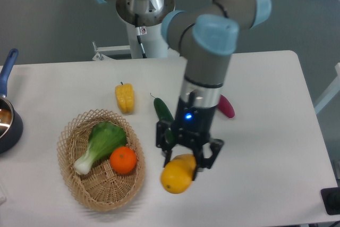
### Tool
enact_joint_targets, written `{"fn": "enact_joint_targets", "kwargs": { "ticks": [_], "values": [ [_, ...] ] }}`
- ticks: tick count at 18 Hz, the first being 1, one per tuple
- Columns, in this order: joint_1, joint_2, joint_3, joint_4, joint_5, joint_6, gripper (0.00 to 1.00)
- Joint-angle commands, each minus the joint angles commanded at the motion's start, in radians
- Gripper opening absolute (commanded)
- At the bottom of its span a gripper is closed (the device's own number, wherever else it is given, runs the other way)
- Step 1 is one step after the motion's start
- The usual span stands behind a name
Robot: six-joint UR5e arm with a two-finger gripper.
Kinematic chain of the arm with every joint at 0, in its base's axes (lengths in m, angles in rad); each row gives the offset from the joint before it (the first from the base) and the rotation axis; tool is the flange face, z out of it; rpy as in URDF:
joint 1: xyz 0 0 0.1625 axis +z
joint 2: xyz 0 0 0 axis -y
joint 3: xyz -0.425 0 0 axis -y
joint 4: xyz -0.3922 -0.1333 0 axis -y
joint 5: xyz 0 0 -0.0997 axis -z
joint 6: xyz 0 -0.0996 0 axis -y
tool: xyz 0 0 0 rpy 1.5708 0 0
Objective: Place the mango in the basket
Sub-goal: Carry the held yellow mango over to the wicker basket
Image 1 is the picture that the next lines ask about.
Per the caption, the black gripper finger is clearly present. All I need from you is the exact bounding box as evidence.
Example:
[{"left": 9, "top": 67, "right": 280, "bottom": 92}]
[
  {"left": 156, "top": 119, "right": 176, "bottom": 167},
  {"left": 191, "top": 137, "right": 225, "bottom": 181}
]

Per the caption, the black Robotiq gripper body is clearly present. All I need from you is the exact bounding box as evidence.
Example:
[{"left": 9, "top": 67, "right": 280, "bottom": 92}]
[{"left": 171, "top": 98, "right": 218, "bottom": 150}]

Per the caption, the yellow mango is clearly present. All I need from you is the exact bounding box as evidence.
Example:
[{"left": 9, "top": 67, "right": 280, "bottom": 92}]
[{"left": 160, "top": 154, "right": 196, "bottom": 194}]

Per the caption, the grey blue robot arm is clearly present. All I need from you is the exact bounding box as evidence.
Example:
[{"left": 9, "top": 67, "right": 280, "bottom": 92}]
[{"left": 96, "top": 0, "right": 272, "bottom": 172}]

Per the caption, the woven wicker basket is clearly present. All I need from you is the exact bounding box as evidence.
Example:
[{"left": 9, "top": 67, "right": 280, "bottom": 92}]
[{"left": 57, "top": 109, "right": 146, "bottom": 212}]

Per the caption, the dark green cucumber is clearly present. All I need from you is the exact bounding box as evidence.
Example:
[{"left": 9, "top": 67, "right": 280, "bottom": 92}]
[{"left": 150, "top": 93, "right": 176, "bottom": 145}]

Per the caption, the purple sweet potato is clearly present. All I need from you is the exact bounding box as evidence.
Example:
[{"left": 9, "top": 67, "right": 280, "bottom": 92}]
[{"left": 217, "top": 95, "right": 235, "bottom": 119}]

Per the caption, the yellow bell pepper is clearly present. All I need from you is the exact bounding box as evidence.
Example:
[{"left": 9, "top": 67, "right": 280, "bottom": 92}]
[{"left": 115, "top": 82, "right": 134, "bottom": 114}]

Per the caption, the orange tangerine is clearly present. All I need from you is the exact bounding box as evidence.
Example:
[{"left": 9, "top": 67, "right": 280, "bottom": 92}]
[{"left": 109, "top": 146, "right": 137, "bottom": 174}]

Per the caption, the green bok choy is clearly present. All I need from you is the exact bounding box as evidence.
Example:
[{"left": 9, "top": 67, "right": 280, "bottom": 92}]
[{"left": 73, "top": 121, "right": 127, "bottom": 175}]

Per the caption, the black device at edge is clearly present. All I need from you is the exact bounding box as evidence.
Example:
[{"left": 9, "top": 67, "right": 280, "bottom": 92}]
[{"left": 320, "top": 187, "right": 339, "bottom": 215}]

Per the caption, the blue saucepan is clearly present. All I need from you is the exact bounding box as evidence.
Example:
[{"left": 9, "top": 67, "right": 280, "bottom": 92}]
[{"left": 1, "top": 48, "right": 23, "bottom": 154}]

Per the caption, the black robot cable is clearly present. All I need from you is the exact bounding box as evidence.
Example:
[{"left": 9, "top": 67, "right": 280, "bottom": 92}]
[{"left": 126, "top": 0, "right": 162, "bottom": 59}]

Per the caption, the white frame at right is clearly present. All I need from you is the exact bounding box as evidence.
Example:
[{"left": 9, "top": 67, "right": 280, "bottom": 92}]
[{"left": 314, "top": 63, "right": 339, "bottom": 114}]

